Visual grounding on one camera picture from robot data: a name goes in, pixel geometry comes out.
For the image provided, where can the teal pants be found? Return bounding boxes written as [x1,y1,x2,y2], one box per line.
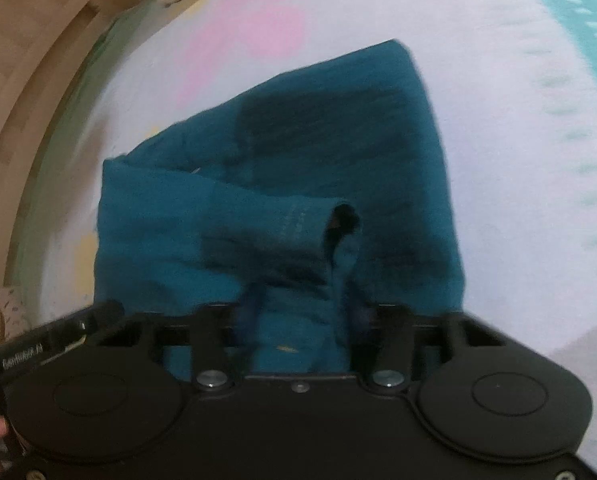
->
[94,40,465,373]

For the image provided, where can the white spotted cloth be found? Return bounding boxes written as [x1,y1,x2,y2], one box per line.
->
[0,287,30,340]

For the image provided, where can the floral patterned bed sheet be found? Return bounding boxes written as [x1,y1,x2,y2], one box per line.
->
[11,0,597,469]

